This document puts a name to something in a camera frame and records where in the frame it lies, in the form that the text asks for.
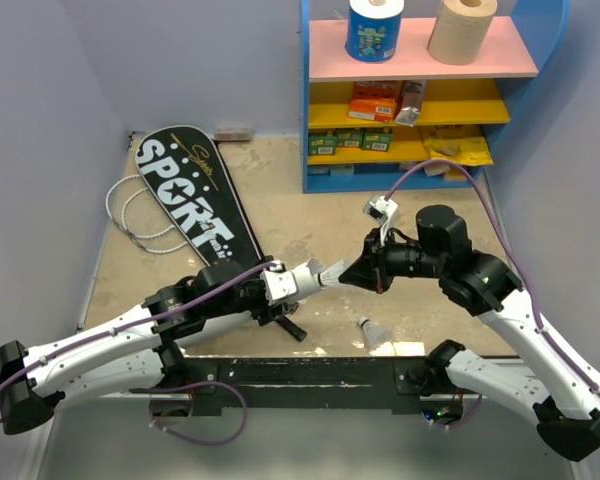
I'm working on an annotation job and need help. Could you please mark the orange snack box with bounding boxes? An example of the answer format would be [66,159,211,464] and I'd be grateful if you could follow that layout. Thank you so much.
[348,81,398,123]

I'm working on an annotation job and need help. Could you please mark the green box left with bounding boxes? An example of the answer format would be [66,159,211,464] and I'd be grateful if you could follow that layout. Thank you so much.
[308,130,338,156]

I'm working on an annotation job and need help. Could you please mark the blue wrapped paper roll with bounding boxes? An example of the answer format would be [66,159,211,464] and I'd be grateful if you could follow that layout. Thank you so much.
[345,0,405,63]

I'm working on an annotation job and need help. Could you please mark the green box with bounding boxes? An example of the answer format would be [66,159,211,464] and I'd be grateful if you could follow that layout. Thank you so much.
[308,130,338,156]
[361,127,393,152]
[336,128,365,149]

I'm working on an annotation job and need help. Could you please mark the white shuttlecock front table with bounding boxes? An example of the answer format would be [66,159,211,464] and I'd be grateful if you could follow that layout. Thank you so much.
[358,317,392,350]

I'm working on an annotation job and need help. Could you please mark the white shuttlecock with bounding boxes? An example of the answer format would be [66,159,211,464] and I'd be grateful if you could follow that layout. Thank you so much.
[318,259,347,288]

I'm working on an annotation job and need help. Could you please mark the aluminium rail frame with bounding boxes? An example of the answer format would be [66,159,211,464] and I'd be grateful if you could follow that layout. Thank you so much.
[17,132,191,480]

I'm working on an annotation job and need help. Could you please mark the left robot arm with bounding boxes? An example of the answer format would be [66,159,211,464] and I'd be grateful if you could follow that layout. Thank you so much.
[0,261,318,435]

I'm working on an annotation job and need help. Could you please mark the brown paper towel roll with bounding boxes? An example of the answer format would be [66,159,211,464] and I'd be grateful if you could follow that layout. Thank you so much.
[427,0,498,65]

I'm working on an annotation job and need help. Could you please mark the blue shelf unit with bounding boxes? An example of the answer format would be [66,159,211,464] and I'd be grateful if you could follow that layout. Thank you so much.
[299,1,570,193]

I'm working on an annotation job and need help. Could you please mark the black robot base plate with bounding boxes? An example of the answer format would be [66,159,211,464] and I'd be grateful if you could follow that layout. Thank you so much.
[154,357,470,423]

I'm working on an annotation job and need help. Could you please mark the silver snack bag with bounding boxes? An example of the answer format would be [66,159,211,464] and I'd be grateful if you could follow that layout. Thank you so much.
[394,79,427,127]

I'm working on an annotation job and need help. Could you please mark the yellow snack bag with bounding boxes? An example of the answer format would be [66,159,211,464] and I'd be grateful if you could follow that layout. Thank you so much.
[420,125,493,167]

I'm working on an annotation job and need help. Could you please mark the green box right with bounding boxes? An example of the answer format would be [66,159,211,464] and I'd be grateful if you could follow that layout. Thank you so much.
[361,127,393,152]

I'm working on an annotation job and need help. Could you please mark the green box middle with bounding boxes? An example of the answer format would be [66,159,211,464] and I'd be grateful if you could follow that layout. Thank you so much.
[336,128,365,149]

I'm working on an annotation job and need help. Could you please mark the black sport racket bag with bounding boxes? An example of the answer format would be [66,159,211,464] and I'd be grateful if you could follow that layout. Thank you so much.
[135,125,265,269]

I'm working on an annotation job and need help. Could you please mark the white shuttlecock tube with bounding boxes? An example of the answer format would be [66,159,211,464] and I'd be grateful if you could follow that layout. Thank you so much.
[177,259,324,349]

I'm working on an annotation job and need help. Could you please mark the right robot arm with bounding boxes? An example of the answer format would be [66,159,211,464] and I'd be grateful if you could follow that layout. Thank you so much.
[338,196,600,462]

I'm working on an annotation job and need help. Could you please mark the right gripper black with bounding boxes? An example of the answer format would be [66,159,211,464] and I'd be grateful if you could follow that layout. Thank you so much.
[340,224,447,293]

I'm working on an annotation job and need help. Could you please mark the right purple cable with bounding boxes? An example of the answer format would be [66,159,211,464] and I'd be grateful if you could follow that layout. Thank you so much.
[384,159,600,431]

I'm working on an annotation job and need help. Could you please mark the small pink eraser box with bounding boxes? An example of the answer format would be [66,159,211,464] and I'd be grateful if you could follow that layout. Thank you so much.
[213,128,253,142]

